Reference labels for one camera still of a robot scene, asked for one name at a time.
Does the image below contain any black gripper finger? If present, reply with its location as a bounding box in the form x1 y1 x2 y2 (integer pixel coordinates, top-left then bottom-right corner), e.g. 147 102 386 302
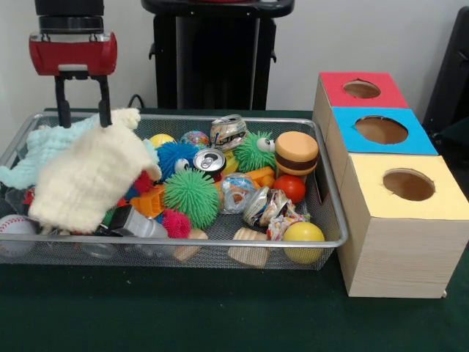
95 76 112 128
54 76 72 129

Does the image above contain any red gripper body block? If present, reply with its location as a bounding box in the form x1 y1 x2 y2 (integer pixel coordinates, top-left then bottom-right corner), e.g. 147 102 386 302
29 32 118 80

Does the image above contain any cream waffle cloth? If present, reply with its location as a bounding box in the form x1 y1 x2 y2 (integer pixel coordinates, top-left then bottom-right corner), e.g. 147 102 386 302
28 108 162 234

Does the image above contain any crushed clear plastic bottle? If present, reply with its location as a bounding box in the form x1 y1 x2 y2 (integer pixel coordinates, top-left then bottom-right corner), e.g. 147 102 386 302
218 172 257 216

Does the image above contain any wooden box with three holes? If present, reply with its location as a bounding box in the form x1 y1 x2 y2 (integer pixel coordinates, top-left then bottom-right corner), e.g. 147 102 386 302
312 71 469 298

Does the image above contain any light blue waffle cloth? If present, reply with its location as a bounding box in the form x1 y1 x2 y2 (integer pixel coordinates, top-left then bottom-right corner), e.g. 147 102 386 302
0 113 160 190

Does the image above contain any blue spiky ball with eyes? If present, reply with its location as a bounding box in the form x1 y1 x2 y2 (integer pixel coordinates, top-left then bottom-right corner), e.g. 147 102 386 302
155 141 201 183

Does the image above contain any black soda can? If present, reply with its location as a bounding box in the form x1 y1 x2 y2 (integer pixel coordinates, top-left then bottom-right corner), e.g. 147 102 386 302
192 147 227 183

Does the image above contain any plain green spiky ball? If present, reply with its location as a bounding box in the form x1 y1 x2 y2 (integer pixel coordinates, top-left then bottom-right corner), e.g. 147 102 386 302
163 169 220 230

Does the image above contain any crushed printed soda can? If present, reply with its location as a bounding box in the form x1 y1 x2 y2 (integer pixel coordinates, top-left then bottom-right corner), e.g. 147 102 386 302
209 114 249 152

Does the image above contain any green spiky ball with eyes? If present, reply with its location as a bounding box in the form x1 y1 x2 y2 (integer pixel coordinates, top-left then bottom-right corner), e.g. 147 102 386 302
233 131 276 173

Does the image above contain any toy burger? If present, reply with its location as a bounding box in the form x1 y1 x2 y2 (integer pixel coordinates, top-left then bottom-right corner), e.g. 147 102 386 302
274 131 320 177

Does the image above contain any red tomato ball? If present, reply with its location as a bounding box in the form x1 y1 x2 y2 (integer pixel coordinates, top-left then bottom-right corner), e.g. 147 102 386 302
273 174 307 205

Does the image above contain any dark green table cloth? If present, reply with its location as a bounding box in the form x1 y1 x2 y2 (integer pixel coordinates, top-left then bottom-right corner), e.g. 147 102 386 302
0 106 469 352

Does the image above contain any large yellow ball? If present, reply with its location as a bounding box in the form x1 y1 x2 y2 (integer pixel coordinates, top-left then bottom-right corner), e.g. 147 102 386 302
281 221 326 265

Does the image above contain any black chair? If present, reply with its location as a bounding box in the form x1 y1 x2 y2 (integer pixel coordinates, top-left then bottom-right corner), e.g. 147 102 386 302
423 6 469 128

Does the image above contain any neighbouring green covered table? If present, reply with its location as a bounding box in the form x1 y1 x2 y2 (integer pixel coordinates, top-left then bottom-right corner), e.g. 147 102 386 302
432 120 469 172

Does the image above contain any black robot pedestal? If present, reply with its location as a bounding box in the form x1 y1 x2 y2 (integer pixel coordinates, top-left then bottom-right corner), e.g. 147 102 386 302
141 0 296 110

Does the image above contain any shallow wire mesh bin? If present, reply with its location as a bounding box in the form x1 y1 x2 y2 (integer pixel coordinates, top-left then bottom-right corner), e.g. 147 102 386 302
0 112 349 271

